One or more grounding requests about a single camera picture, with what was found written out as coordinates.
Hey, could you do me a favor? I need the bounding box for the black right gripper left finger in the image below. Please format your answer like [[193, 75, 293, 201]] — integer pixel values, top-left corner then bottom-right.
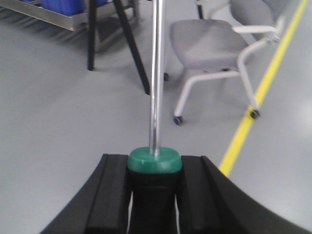
[[42, 154, 131, 234]]

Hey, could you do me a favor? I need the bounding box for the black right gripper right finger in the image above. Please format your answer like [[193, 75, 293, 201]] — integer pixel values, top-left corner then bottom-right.
[[177, 156, 309, 234]]

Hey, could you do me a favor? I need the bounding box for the green black handle screwdriver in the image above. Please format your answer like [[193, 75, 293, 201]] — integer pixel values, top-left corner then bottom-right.
[[128, 0, 182, 234]]

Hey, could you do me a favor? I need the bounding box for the grey office chair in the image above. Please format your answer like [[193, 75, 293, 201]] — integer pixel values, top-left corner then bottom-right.
[[170, 0, 290, 126]]

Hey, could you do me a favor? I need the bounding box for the metal shelf with blue bins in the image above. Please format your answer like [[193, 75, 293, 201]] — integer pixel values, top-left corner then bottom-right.
[[0, 0, 140, 31]]

